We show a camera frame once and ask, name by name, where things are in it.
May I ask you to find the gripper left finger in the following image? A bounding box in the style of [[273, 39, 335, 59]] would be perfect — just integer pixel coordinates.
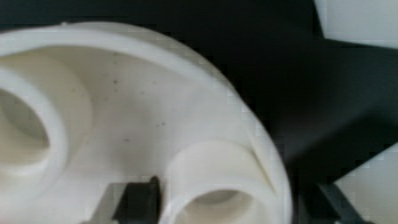
[[81, 175, 163, 224]]

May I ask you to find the white stool leg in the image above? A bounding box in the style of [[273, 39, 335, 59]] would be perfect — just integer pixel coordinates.
[[335, 143, 398, 224]]

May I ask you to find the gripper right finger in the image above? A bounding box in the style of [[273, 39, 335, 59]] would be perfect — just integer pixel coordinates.
[[298, 183, 372, 224]]

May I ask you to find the white U-shaped fence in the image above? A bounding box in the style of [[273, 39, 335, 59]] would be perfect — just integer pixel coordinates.
[[314, 0, 398, 42]]

